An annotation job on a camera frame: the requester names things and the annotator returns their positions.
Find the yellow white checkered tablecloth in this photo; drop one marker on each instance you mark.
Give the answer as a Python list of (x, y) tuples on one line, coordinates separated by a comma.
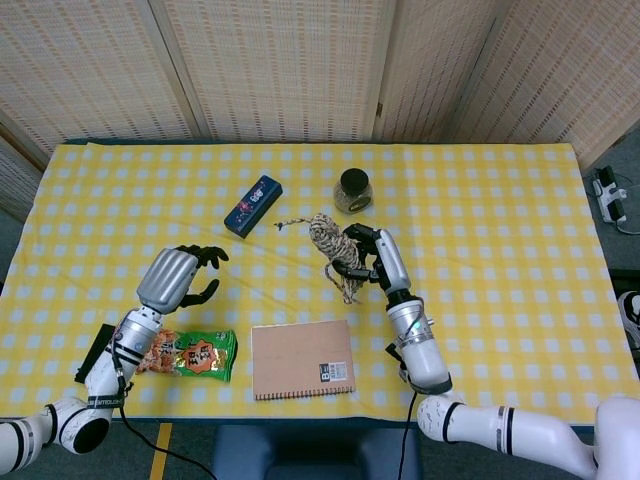
[(500, 260)]

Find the white power strip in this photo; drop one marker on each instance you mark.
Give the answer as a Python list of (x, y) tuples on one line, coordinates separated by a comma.
[(610, 197)]

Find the green snack bag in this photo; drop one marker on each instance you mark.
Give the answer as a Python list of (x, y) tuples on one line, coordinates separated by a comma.
[(200, 357)]

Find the woven bamboo folding screen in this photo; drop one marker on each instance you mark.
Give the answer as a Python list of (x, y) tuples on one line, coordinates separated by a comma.
[(280, 65)]

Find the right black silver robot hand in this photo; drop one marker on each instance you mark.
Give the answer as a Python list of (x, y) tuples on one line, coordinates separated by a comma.
[(392, 260)]

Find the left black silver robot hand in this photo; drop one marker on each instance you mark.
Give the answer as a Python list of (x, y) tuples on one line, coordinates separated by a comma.
[(165, 280)]

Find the kraft spiral notebook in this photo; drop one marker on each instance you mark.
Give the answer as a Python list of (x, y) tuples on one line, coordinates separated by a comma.
[(300, 357)]

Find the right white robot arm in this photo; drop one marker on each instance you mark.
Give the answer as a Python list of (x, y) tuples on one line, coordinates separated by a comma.
[(422, 355)]

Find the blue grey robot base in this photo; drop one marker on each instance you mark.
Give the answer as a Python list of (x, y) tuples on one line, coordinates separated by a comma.
[(310, 455)]

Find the glass jar with black lid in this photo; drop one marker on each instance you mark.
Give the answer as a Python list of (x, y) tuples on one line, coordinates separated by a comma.
[(354, 192)]

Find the dark blue rectangular box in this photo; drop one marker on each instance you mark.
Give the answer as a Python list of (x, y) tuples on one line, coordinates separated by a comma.
[(252, 207)]

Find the white black sneaker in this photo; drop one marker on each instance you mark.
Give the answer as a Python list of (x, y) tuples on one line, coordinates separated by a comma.
[(631, 315)]

